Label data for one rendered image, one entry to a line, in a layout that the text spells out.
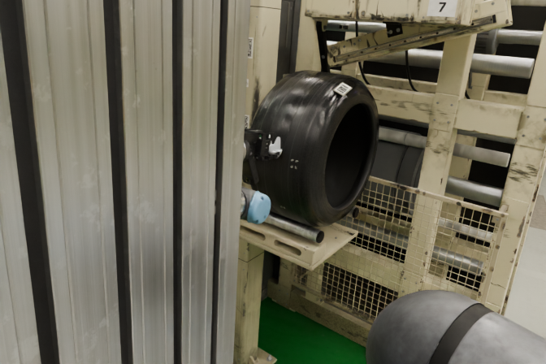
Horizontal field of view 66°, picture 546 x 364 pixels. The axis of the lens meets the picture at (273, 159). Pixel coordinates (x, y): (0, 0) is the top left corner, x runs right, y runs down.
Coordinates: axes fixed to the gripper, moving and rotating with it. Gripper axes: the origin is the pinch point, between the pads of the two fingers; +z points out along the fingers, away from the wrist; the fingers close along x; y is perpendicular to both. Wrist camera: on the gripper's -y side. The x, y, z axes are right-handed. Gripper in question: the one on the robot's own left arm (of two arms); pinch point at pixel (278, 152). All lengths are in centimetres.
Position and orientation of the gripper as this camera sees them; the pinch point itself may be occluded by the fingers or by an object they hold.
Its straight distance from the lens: 132.0
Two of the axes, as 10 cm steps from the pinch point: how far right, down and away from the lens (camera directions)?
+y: 1.4, -9.7, -2.0
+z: 5.8, -0.9, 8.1
